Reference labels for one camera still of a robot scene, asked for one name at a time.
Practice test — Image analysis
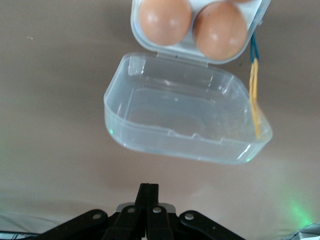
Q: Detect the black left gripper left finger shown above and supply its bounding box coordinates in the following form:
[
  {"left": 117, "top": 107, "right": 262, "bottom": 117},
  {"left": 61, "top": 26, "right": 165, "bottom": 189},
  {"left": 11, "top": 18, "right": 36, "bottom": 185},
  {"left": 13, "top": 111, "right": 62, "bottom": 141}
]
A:
[{"left": 101, "top": 183, "right": 150, "bottom": 240}]

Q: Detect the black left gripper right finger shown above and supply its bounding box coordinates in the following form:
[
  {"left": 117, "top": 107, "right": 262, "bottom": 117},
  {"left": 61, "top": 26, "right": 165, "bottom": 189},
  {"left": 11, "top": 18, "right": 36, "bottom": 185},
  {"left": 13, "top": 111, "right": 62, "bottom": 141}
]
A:
[{"left": 146, "top": 183, "right": 175, "bottom": 240}]

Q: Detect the clear plastic egg box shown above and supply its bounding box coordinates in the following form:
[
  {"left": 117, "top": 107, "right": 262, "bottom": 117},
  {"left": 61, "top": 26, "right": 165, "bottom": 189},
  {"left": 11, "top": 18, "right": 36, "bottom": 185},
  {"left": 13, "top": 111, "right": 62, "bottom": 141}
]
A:
[{"left": 103, "top": 0, "right": 273, "bottom": 166}]

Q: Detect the brown egg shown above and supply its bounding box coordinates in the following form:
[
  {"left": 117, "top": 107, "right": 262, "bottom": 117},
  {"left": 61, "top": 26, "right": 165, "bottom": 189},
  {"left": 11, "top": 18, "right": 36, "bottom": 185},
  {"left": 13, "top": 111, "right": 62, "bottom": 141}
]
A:
[
  {"left": 193, "top": 1, "right": 248, "bottom": 61},
  {"left": 138, "top": 0, "right": 193, "bottom": 47}
]

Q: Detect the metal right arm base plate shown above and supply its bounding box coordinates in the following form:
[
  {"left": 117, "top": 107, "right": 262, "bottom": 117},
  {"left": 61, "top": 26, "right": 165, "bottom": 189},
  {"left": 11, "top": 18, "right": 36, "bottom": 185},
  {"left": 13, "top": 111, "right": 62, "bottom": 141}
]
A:
[{"left": 287, "top": 221, "right": 320, "bottom": 240}]

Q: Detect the yellow blue string loop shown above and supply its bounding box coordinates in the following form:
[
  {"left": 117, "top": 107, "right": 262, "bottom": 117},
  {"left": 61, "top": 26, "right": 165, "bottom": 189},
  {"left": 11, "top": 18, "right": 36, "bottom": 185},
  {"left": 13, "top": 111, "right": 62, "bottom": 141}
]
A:
[{"left": 249, "top": 33, "right": 263, "bottom": 140}]

